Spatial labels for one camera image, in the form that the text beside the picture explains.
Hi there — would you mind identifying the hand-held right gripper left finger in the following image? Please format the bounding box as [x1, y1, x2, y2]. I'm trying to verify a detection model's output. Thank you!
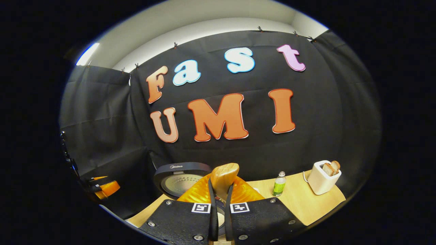
[138, 174, 218, 244]

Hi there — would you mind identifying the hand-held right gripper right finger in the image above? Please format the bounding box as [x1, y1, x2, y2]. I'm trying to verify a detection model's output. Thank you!
[224, 175, 305, 244]

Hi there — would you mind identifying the wooden spoon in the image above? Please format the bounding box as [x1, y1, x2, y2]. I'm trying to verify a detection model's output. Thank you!
[210, 163, 239, 205]

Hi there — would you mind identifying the dark grey rice cooker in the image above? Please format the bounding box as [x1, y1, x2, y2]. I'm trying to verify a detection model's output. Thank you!
[153, 162, 213, 200]

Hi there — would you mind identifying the green drink bottle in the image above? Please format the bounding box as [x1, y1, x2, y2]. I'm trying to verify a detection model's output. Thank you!
[272, 171, 286, 197]

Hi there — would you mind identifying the white toaster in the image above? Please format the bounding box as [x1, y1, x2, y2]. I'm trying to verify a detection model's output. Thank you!
[303, 160, 342, 195]

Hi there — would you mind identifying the black backdrop cloth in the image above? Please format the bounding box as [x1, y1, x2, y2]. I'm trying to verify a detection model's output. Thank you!
[60, 30, 382, 218]

